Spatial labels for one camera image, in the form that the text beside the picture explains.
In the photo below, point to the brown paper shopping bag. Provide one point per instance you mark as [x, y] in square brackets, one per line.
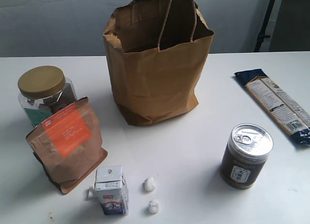
[156, 51]

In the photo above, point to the upper white crumpled lump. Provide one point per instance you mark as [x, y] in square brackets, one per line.
[149, 184]

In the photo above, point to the white crumpled lump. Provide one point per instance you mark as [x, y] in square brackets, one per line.
[153, 206]
[149, 184]

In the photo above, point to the small white blue milk carton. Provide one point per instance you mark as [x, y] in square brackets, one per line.
[111, 190]

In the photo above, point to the brown pouch orange label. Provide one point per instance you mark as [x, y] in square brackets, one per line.
[68, 145]

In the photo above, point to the lower white crumpled lump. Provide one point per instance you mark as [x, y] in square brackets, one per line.
[153, 206]

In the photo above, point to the dark can silver pull-tab lid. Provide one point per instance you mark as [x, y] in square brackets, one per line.
[246, 152]

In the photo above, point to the clear jar gold lid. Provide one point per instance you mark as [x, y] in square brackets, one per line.
[44, 91]

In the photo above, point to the black stand pole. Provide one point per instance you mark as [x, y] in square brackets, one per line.
[262, 33]

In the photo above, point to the blue beige pasta packet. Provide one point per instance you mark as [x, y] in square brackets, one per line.
[284, 110]

